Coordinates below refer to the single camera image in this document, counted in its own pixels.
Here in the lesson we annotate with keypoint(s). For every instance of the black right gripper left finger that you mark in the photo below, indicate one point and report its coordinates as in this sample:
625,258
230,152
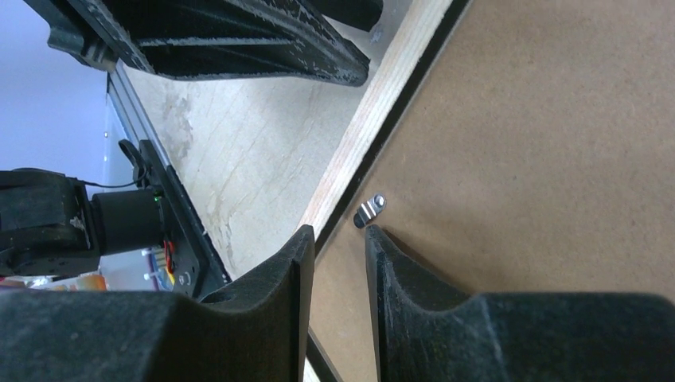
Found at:
253,329

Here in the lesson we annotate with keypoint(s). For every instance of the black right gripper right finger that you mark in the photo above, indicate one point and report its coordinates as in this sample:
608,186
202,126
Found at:
425,329

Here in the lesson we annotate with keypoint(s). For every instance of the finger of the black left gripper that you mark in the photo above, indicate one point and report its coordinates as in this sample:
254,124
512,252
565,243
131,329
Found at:
359,14
205,39

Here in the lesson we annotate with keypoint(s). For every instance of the wooden picture frame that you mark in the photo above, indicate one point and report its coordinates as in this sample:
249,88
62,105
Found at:
403,45

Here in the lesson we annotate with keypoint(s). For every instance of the brown cardboard backing board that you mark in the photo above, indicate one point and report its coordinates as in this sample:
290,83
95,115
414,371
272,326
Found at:
538,154

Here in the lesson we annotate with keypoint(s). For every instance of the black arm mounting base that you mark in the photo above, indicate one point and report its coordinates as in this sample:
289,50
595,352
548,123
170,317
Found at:
185,260

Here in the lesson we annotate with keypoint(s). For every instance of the metal frame retaining clip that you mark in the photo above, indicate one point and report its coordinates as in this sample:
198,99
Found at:
369,210

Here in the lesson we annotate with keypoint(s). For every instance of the aluminium rail frame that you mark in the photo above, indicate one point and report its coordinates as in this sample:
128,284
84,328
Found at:
131,113

